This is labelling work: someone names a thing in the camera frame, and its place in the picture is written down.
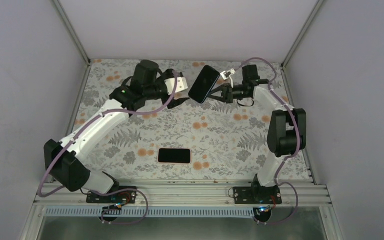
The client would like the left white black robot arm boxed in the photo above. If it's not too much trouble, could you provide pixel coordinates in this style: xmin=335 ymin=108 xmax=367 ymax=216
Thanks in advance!
xmin=37 ymin=60 xmax=188 ymax=203

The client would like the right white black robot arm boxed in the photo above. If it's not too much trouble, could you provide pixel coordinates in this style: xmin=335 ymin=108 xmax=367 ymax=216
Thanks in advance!
xmin=208 ymin=64 xmax=306 ymax=204

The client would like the black phone with pink edge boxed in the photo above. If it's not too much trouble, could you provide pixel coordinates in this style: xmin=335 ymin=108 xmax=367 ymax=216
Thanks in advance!
xmin=157 ymin=148 xmax=191 ymax=164

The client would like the floral patterned table mat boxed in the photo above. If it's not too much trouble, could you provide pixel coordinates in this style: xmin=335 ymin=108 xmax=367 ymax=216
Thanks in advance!
xmin=74 ymin=58 xmax=310 ymax=181

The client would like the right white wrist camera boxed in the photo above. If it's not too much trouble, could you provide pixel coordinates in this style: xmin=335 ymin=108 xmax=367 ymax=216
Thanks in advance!
xmin=220 ymin=68 xmax=236 ymax=87

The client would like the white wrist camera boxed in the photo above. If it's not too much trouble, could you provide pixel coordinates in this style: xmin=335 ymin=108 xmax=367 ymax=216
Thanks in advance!
xmin=220 ymin=68 xmax=236 ymax=87
xmin=164 ymin=76 xmax=188 ymax=95

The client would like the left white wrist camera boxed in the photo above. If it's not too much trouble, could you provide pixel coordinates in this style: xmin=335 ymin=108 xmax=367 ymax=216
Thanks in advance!
xmin=164 ymin=76 xmax=188 ymax=95

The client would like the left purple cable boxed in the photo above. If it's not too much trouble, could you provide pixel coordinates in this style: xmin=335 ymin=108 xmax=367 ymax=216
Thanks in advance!
xmin=36 ymin=70 xmax=179 ymax=226

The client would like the purple cable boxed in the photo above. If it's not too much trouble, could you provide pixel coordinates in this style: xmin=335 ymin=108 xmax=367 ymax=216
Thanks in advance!
xmin=233 ymin=57 xmax=302 ymax=226
xmin=36 ymin=70 xmax=179 ymax=226

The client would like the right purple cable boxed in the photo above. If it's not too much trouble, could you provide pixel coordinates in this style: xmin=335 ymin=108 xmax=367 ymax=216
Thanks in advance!
xmin=233 ymin=57 xmax=302 ymax=226

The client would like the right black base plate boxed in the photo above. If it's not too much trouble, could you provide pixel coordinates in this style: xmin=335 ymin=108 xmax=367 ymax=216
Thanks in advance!
xmin=232 ymin=185 xmax=282 ymax=205

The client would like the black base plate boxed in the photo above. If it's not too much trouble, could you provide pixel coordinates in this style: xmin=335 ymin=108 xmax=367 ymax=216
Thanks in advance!
xmin=232 ymin=185 xmax=282 ymax=205
xmin=85 ymin=186 xmax=137 ymax=205

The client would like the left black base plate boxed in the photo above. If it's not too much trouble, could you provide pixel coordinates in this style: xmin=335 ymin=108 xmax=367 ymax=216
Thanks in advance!
xmin=85 ymin=186 xmax=137 ymax=205

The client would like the aluminium rail frame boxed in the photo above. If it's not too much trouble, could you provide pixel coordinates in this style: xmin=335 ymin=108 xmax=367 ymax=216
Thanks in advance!
xmin=32 ymin=180 xmax=332 ymax=208

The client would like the slotted grey cable duct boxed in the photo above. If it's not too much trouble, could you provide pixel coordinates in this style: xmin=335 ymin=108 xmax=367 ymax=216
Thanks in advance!
xmin=44 ymin=206 xmax=256 ymax=218

